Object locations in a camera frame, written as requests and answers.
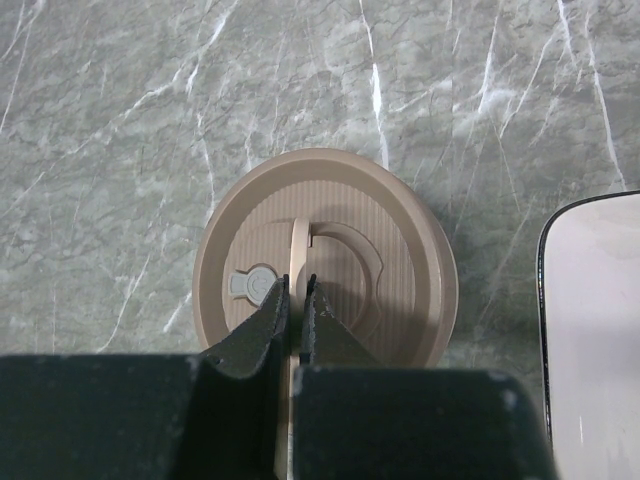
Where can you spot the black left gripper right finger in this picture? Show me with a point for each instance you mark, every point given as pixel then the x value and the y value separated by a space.
pixel 353 419

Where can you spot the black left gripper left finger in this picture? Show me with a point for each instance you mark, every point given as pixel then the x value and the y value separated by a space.
pixel 211 415

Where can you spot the brown round lunch box lid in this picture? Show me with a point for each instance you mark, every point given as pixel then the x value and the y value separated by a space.
pixel 377 251

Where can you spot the white rectangular plate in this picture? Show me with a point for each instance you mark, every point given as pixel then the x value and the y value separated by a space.
pixel 588 297

